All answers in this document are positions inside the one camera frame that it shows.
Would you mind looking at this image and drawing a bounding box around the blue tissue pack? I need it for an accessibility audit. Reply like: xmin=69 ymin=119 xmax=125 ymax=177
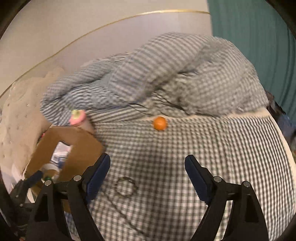
xmin=50 ymin=142 xmax=72 ymax=169

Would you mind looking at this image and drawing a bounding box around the dark bead bracelet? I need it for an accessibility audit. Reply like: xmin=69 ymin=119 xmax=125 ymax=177
xmin=114 ymin=176 xmax=138 ymax=198

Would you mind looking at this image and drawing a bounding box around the white tape roll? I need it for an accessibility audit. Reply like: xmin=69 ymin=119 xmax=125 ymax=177
xmin=41 ymin=163 xmax=60 ymax=183

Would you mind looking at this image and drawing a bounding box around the brown cardboard box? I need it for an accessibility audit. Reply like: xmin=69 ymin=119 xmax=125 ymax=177
xmin=25 ymin=126 xmax=104 ymax=183

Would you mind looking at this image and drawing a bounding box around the beige tufted headboard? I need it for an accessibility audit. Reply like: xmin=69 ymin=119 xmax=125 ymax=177
xmin=1 ymin=67 xmax=64 ymax=173

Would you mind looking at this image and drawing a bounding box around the grey checked bed sheet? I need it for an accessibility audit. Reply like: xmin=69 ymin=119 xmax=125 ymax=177
xmin=89 ymin=109 xmax=295 ymax=240

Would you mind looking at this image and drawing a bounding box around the pink lidded cup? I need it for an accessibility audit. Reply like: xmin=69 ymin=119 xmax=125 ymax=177
xmin=69 ymin=109 xmax=95 ymax=135

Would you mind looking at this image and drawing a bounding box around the orange mandarin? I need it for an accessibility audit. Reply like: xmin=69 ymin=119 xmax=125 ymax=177
xmin=153 ymin=116 xmax=167 ymax=131

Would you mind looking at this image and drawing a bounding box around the dark floral fabric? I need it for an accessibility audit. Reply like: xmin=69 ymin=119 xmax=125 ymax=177
xmin=265 ymin=90 xmax=286 ymax=121

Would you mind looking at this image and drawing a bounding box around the grey checked duvet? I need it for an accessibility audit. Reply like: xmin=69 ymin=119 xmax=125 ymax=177
xmin=40 ymin=33 xmax=268 ymax=126

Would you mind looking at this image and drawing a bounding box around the teal curtain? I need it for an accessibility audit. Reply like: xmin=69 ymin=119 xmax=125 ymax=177
xmin=208 ymin=0 xmax=295 ymax=120

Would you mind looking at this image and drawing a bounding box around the black thin cable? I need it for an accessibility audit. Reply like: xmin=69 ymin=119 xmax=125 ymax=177
xmin=128 ymin=92 xmax=186 ymax=112

